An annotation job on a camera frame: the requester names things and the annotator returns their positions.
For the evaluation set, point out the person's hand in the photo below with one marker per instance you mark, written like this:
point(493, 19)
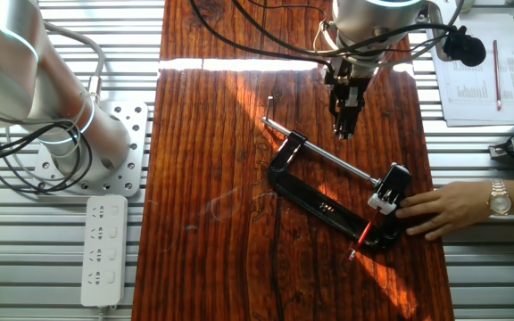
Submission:
point(449, 207)

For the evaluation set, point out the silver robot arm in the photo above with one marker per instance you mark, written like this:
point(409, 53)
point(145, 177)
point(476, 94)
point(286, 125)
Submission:
point(87, 134)

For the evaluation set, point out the red pen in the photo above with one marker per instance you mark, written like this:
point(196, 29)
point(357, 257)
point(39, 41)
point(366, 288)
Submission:
point(497, 76)

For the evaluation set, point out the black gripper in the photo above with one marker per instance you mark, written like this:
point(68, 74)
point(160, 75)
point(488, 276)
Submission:
point(348, 76)

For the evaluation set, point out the white power strip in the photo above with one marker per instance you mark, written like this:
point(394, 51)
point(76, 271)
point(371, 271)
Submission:
point(104, 252)

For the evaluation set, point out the brown wooden board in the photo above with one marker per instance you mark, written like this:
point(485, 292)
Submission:
point(221, 200)

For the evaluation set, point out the black white pencil sharpener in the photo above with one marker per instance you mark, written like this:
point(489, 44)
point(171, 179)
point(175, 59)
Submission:
point(395, 180)

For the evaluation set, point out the black foam microphone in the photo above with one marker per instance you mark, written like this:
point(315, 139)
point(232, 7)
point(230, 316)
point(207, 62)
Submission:
point(464, 46)

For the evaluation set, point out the red pencil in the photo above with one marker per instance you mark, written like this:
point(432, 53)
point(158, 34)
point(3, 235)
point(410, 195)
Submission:
point(364, 234)

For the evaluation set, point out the black C-clamp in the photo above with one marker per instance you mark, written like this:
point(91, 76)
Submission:
point(310, 196)

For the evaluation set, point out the metal wristwatch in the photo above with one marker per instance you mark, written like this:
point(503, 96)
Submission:
point(500, 201)

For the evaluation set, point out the printed paper sheets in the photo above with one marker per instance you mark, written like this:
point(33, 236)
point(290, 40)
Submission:
point(471, 84)

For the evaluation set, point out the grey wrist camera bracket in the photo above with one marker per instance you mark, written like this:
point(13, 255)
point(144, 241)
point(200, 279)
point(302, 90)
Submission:
point(435, 31)

